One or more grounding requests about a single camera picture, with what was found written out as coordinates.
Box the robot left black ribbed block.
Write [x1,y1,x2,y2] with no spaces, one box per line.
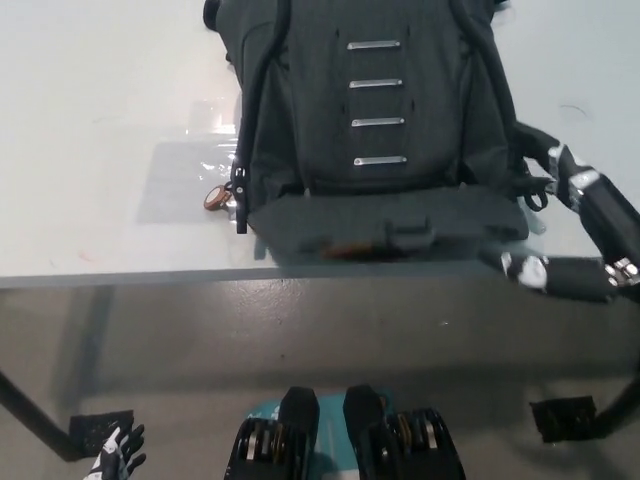
[223,385,321,480]

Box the round brown leather tag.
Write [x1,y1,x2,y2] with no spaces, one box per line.
[202,185,233,212]

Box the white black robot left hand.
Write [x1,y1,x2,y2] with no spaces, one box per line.
[83,423,148,480]

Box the robot black ribbed block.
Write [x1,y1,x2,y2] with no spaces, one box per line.
[344,383,470,480]
[223,385,321,480]

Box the black table foot plate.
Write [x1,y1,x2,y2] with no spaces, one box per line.
[67,410,136,454]
[529,396,599,444]

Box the dark grey fabric backpack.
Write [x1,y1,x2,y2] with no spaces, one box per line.
[202,0,557,265]

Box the clear plastic sheet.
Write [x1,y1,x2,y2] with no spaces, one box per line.
[138,98,242,227]

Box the black table leg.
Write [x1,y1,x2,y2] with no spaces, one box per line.
[0,372,81,462]
[592,349,640,441]

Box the robot right black ribbed block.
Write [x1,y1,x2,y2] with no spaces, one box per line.
[344,383,470,480]

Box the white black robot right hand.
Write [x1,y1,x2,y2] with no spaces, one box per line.
[481,143,640,306]

